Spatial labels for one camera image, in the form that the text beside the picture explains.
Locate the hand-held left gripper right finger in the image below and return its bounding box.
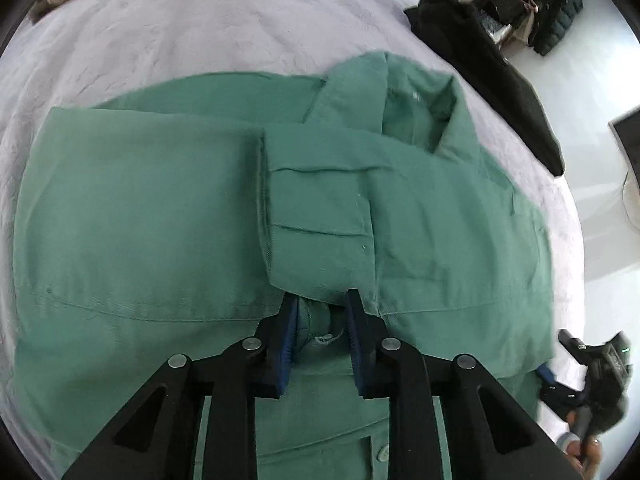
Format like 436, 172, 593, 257
344, 288, 583, 480

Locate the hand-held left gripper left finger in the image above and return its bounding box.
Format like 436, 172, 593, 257
60, 292, 302, 480

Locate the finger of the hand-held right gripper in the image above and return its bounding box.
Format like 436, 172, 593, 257
536, 365, 585, 408
557, 329, 592, 362

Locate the green shirt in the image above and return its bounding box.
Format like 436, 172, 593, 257
11, 50, 556, 480

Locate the person's right hand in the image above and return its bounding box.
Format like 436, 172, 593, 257
565, 407, 607, 477

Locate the flat screen television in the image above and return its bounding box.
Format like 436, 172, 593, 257
608, 105, 640, 187

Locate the black folded garment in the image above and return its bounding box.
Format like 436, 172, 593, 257
404, 0, 566, 177

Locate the white bed cover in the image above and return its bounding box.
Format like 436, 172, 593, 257
0, 0, 587, 480

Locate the television cable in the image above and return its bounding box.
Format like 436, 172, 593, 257
621, 170, 640, 233

